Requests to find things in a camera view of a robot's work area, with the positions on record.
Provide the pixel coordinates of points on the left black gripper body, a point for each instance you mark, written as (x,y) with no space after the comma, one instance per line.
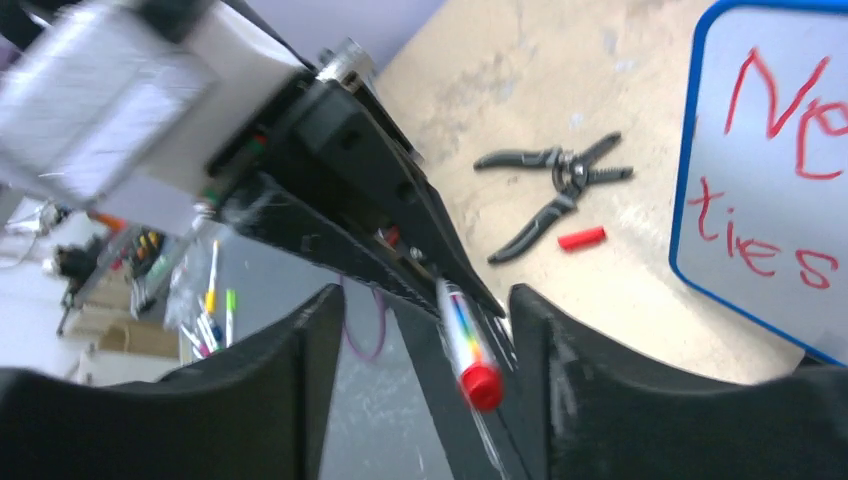
(328,139)

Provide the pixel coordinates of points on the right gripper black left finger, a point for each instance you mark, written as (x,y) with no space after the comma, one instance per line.
(256,410)

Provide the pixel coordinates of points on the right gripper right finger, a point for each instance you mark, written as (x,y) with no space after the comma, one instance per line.
(592,408)

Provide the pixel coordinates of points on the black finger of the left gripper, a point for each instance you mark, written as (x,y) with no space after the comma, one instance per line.
(404,260)

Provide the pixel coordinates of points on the white red marker pen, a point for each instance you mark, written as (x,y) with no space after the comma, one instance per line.
(478,375)

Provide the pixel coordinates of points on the red marker cap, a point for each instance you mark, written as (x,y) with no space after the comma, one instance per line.
(582,239)

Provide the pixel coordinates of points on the blue framed whiteboard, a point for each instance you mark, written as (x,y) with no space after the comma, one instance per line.
(760,211)

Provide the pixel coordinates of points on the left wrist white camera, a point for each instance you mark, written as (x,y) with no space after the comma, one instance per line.
(120,105)

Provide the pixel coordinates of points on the black handled wire stripper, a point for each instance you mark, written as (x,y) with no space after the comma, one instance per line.
(571,173)

